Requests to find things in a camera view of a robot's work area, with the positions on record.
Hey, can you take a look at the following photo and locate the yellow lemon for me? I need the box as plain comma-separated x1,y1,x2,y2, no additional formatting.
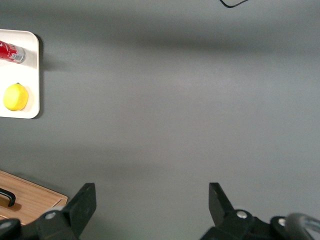
2,82,29,112

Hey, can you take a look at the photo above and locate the wooden drawer cabinet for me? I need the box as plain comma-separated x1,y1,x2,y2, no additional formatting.
0,169,69,227

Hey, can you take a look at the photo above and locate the black drawer handle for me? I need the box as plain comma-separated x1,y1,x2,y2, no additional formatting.
0,188,17,208

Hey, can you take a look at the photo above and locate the black cable on table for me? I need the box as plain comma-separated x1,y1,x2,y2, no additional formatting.
219,0,251,9

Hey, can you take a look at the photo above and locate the wooden drawer front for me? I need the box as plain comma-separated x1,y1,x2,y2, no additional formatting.
0,172,62,226

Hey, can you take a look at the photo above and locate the beige plastic tray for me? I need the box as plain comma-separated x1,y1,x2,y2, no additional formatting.
0,29,41,120

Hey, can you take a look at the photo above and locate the red soda can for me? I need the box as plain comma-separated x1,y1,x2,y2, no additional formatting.
0,39,27,65

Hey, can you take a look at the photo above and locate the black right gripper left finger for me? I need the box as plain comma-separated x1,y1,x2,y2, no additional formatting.
24,182,97,240

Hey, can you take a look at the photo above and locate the grey right gripper cable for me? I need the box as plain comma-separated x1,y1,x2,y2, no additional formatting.
284,212,320,240

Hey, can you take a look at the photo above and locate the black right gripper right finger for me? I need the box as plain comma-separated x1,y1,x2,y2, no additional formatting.
199,182,276,240

